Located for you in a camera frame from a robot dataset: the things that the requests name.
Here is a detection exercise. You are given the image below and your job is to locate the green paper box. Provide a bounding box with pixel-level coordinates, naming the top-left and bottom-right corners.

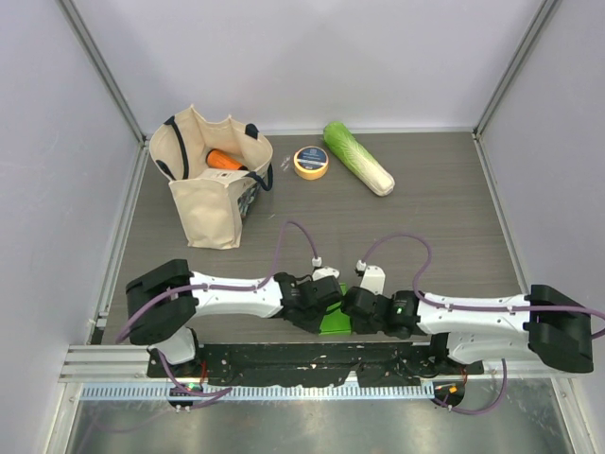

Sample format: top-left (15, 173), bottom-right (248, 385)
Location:
top-left (320, 301), bottom-right (352, 336)

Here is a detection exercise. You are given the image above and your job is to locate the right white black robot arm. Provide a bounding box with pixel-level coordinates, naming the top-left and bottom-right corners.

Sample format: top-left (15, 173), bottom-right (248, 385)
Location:
top-left (342, 285), bottom-right (594, 374)

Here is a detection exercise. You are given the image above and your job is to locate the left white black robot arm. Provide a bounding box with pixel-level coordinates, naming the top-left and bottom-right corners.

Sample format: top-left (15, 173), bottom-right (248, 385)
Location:
top-left (117, 259), bottom-right (342, 377)

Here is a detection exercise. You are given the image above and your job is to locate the yellow masking tape roll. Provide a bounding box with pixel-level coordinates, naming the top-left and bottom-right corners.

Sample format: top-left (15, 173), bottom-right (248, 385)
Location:
top-left (293, 146), bottom-right (329, 181)

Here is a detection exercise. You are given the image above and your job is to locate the napa cabbage toy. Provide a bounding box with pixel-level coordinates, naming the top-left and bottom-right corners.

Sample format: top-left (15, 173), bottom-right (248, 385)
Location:
top-left (323, 121), bottom-right (395, 197)

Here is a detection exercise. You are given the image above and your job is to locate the beige canvas tote bag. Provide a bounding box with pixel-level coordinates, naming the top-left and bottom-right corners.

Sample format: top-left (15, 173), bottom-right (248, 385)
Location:
top-left (149, 106), bottom-right (273, 250)

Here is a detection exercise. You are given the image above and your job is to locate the orange bottle in bag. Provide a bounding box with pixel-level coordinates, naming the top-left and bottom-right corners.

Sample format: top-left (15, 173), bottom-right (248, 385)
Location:
top-left (205, 148), bottom-right (248, 170)

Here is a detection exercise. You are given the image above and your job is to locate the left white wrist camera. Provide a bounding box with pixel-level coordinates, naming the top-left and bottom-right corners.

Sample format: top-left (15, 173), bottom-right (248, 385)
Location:
top-left (311, 256), bottom-right (340, 281)

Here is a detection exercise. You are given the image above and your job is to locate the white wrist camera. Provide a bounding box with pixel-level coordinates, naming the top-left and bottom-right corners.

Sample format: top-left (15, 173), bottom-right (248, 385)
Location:
top-left (355, 259), bottom-right (386, 295)
top-left (311, 256), bottom-right (340, 281)

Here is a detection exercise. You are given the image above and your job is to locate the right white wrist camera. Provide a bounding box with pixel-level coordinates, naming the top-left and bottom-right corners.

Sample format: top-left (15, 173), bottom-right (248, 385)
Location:
top-left (355, 259), bottom-right (386, 295)

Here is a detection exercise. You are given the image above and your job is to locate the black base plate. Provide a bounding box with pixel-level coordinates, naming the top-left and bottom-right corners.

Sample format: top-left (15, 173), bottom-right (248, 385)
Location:
top-left (170, 342), bottom-right (484, 388)

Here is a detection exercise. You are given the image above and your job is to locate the white slotted cable duct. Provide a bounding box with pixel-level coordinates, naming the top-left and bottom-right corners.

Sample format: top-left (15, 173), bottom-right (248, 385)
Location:
top-left (79, 381), bottom-right (435, 402)

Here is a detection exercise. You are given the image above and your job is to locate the aluminium frame rail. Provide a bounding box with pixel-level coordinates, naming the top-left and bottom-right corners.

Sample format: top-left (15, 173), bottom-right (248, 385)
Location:
top-left (59, 345), bottom-right (149, 383)

